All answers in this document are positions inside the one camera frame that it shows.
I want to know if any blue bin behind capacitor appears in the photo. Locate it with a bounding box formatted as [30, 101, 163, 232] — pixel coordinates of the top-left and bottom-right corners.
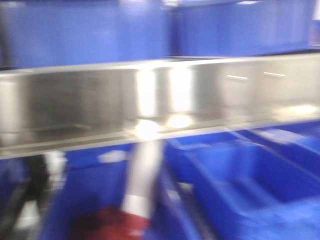
[0, 0, 169, 69]

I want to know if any blue bin lower right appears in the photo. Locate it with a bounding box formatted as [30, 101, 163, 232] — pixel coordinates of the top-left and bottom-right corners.
[164, 120, 320, 240]

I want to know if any blue bin upper right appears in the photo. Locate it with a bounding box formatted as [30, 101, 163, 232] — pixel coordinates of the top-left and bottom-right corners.
[169, 0, 316, 57]

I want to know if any blue bin with red contents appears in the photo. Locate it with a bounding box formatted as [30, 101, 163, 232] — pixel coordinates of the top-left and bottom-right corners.
[37, 142, 161, 240]

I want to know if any red mesh material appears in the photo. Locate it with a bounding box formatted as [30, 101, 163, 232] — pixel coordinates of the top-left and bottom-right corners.
[68, 206, 150, 240]

